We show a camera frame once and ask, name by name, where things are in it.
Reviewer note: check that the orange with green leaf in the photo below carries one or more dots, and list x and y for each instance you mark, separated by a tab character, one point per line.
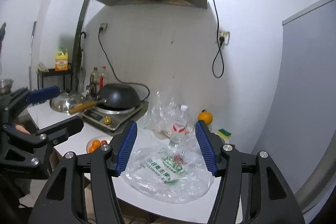
205	116

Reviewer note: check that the yellow detergent bottle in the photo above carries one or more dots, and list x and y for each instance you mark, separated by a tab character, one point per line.
61	59

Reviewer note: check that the yellow green sponge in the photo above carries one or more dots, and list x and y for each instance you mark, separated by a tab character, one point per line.
224	134

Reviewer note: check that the black wok wooden handle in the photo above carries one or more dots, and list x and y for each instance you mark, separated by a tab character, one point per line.
111	96

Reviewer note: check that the white wall socket right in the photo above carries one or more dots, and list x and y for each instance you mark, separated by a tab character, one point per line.
224	37

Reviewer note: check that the crumpled clear plastic bag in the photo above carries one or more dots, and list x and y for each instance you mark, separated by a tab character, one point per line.
162	112

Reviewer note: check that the stainless steel pot lid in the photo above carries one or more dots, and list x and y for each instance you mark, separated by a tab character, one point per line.
66	100

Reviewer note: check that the dark vertical pipe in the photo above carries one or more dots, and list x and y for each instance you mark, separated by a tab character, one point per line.
76	45

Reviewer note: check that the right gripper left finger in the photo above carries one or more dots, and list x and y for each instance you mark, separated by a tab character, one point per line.
62	200

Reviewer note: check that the white wall socket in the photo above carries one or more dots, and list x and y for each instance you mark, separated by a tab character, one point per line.
224	37
103	26

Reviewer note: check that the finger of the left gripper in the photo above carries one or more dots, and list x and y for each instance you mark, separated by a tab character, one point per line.
54	134
24	97

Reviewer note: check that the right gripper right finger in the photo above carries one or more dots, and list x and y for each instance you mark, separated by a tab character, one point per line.
270	199

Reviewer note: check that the large orange fruit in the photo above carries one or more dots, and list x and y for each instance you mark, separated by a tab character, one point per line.
95	144

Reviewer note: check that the white wall socket left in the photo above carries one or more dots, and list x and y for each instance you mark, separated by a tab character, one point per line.
103	26

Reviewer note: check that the dark oil bottle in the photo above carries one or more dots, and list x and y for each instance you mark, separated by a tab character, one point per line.
94	81

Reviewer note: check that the small clear plastic bag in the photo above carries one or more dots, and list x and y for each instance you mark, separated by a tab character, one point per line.
190	147

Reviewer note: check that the white round plate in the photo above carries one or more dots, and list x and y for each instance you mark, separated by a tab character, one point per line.
100	138

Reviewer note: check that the printed clear plastic bag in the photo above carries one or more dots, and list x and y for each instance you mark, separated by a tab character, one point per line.
167	175

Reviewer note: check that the clear plastic water bottle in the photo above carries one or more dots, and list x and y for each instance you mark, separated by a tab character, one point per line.
179	126

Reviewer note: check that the black hook on pipe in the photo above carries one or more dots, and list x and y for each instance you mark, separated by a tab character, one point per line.
83	35

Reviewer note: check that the red label sauce bottle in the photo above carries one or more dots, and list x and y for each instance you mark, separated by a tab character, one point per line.
103	80

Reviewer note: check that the steel bowl far left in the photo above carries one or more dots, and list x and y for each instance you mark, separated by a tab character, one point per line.
5	86

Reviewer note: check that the brass round knob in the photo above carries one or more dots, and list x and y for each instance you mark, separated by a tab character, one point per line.
107	120

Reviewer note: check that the black metal rack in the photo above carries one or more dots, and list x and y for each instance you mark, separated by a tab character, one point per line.
51	77

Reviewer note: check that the grey refrigerator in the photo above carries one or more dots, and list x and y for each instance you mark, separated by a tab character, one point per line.
299	133

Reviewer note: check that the steel induction cooker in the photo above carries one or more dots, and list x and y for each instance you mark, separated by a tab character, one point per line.
95	116

